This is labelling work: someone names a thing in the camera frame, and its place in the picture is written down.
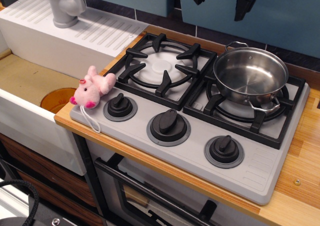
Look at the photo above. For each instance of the stainless steel pan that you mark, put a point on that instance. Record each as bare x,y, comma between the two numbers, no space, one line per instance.
250,76

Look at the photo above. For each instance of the pink stuffed pig toy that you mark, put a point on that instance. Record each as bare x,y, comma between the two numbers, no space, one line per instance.
89,92

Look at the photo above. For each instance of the grey toy stove top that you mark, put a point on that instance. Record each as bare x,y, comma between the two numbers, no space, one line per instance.
254,179

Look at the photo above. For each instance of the black middle stove knob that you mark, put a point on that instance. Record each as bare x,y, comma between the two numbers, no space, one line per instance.
168,129

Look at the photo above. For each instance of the black stove knob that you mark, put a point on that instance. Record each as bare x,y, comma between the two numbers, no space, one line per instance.
168,129
224,152
120,108

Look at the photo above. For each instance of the black left stove knob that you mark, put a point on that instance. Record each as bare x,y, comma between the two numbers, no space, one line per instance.
120,108

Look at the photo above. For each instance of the black right stove knob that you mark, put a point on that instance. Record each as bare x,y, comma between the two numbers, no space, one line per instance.
224,152

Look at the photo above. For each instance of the black left burner grate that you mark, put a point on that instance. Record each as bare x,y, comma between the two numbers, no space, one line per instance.
166,94

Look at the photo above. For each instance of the black burner grate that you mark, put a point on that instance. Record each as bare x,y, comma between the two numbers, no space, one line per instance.
166,94
275,133

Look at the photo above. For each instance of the black right burner grate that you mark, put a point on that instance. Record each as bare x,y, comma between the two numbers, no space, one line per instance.
275,133

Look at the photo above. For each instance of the grey toy faucet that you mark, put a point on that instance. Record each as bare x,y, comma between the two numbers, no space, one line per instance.
66,12

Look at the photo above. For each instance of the white toy sink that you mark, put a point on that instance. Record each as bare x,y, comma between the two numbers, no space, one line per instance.
37,58

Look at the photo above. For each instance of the orange plastic sink drain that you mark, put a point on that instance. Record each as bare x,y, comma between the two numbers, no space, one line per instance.
57,99

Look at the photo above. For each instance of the toy oven door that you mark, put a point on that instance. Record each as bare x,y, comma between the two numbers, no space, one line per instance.
145,212

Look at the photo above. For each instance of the black oven door handle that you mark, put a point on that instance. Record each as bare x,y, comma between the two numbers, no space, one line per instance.
111,168

